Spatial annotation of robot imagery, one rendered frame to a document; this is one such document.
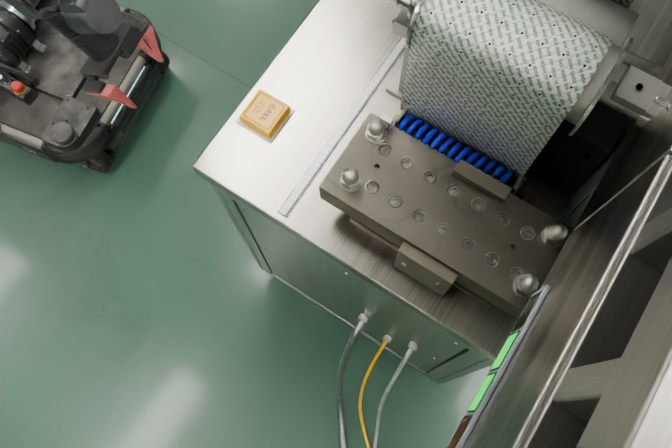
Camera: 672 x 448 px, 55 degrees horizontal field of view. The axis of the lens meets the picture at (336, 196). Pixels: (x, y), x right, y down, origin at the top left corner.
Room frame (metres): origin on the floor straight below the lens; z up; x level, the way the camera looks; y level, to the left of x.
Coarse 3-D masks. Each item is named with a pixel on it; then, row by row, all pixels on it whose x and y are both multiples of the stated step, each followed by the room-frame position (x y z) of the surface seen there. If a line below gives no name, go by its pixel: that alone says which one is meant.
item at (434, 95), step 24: (408, 72) 0.50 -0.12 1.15; (432, 72) 0.47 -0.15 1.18; (408, 96) 0.49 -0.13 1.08; (432, 96) 0.47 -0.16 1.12; (456, 96) 0.45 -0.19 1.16; (480, 96) 0.43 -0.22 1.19; (432, 120) 0.46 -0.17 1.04; (456, 120) 0.44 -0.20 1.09; (480, 120) 0.42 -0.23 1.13; (504, 120) 0.40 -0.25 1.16; (528, 120) 0.38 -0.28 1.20; (480, 144) 0.41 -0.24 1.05; (504, 144) 0.39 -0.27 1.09; (528, 144) 0.37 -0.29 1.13; (528, 168) 0.36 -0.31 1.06
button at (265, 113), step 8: (256, 96) 0.59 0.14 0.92; (264, 96) 0.59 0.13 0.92; (272, 96) 0.59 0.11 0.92; (248, 104) 0.57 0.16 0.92; (256, 104) 0.57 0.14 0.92; (264, 104) 0.57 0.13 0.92; (272, 104) 0.57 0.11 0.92; (280, 104) 0.57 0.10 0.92; (248, 112) 0.56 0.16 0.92; (256, 112) 0.56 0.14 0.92; (264, 112) 0.55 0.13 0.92; (272, 112) 0.55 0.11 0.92; (280, 112) 0.55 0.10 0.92; (288, 112) 0.56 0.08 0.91; (248, 120) 0.54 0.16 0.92; (256, 120) 0.54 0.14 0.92; (264, 120) 0.54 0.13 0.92; (272, 120) 0.54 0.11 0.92; (280, 120) 0.54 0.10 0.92; (256, 128) 0.53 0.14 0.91; (264, 128) 0.52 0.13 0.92; (272, 128) 0.52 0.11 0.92
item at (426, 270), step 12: (408, 252) 0.24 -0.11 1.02; (420, 252) 0.24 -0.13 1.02; (396, 264) 0.25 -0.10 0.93; (408, 264) 0.23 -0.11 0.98; (420, 264) 0.22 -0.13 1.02; (432, 264) 0.22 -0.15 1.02; (420, 276) 0.22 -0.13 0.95; (432, 276) 0.21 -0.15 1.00; (444, 276) 0.20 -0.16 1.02; (456, 276) 0.20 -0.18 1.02; (432, 288) 0.20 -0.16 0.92; (444, 288) 0.19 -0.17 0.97
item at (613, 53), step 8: (616, 48) 0.43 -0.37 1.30; (608, 56) 0.41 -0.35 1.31; (616, 56) 0.41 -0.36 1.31; (600, 64) 0.40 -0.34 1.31; (608, 64) 0.40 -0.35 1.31; (600, 72) 0.39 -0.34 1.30; (608, 72) 0.39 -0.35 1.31; (592, 80) 0.39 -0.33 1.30; (600, 80) 0.38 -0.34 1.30; (592, 88) 0.38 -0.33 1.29; (584, 96) 0.37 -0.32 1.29; (592, 96) 0.37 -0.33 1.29; (576, 104) 0.37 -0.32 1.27; (584, 104) 0.36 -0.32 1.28; (576, 112) 0.36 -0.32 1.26; (568, 120) 0.36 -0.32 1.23; (576, 120) 0.36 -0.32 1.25
